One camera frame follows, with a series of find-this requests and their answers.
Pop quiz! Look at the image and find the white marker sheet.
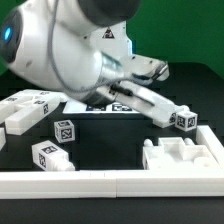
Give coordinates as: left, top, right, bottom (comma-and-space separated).
63, 100, 136, 114

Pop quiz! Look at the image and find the white fence bar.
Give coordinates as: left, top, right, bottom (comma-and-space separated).
0, 128, 6, 151
196, 125, 224, 169
0, 170, 224, 199

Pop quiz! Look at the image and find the white front fence bar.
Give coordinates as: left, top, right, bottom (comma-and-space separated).
0, 170, 224, 199

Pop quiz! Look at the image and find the white chair seat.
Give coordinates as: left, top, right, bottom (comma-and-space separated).
142, 137, 220, 170

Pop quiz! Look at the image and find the white chair back assembly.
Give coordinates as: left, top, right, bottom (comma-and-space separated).
0, 89, 68, 135

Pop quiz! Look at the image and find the grey cable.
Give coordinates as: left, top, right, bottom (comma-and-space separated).
47, 0, 134, 95

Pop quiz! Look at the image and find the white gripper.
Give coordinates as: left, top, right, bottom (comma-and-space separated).
110, 55, 176, 120

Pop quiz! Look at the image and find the white left fence bar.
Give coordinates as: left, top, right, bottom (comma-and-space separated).
0, 128, 6, 151

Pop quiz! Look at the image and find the white right fence bar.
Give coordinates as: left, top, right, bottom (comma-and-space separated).
196, 125, 224, 169

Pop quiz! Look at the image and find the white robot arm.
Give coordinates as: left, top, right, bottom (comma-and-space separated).
0, 0, 176, 122

